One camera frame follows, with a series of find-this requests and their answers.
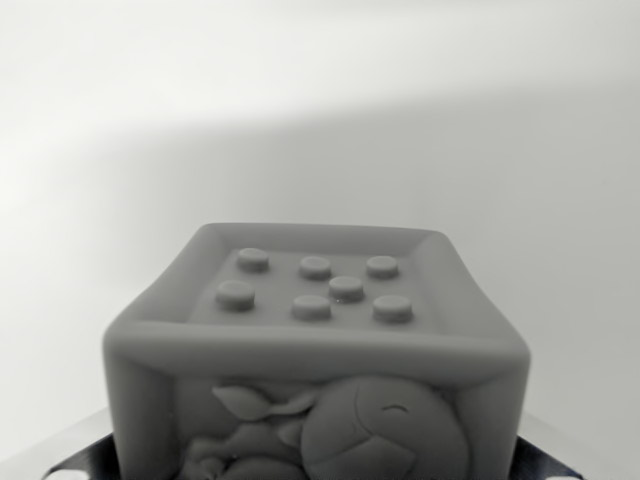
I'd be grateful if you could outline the grey embossed rubber cube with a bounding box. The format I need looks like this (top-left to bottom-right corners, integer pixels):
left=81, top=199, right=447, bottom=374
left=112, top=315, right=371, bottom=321
left=102, top=222, right=532, bottom=480

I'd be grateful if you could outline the gripper right finger with black rubber pad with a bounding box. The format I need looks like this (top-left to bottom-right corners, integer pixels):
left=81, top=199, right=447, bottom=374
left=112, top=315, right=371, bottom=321
left=513, top=409, right=640, bottom=480

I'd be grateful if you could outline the gripper left finger with black rubber pad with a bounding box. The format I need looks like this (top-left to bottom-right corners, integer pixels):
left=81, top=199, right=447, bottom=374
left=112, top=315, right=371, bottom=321
left=0, top=406, right=120, bottom=480

